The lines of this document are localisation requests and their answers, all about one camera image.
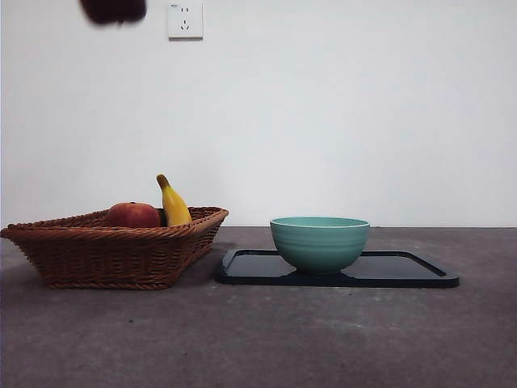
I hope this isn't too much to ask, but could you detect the yellow banana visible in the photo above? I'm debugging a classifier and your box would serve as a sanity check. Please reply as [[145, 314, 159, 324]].
[[156, 174, 194, 227]]

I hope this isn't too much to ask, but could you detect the black rectangular tray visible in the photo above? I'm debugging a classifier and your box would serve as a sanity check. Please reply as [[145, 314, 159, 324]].
[[213, 248, 460, 289]]

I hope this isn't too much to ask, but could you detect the dark purple plum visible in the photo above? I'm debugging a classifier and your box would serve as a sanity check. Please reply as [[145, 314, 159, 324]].
[[79, 0, 148, 27]]

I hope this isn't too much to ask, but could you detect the teal ribbed bowl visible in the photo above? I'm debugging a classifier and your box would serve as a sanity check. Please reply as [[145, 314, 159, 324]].
[[269, 217, 372, 277]]

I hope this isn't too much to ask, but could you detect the brown wicker basket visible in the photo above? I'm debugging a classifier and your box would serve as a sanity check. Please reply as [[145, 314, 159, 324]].
[[0, 206, 230, 290]]

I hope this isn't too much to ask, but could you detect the red orange peach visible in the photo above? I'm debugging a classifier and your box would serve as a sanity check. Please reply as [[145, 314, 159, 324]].
[[105, 201, 162, 228]]

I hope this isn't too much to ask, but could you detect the white wall socket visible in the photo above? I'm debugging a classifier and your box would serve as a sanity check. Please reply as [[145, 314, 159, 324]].
[[167, 0, 204, 41]]

